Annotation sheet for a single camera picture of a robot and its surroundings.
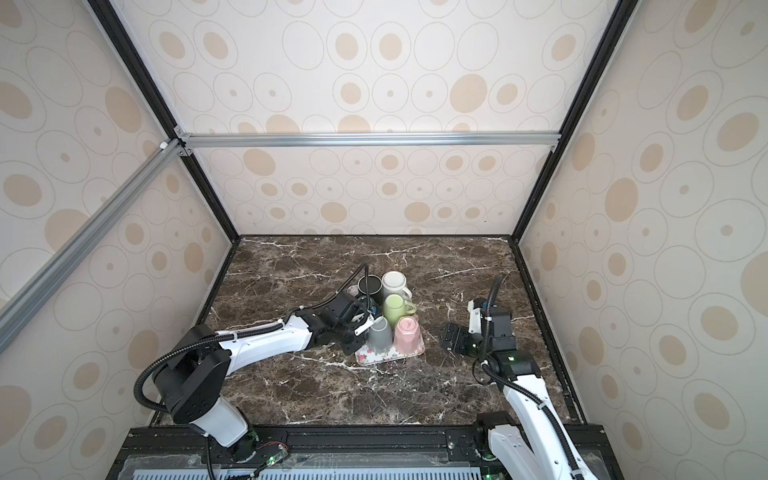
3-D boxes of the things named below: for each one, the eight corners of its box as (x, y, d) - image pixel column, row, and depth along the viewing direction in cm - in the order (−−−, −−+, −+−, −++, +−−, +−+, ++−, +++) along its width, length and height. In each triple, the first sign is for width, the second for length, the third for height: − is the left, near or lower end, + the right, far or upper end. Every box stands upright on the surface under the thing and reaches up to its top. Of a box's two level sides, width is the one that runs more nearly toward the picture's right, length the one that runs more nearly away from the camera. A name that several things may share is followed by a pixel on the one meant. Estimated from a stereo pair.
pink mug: (393, 354, 91) (393, 338, 82) (393, 334, 95) (393, 316, 87) (418, 354, 91) (421, 338, 82) (417, 334, 95) (420, 316, 87)
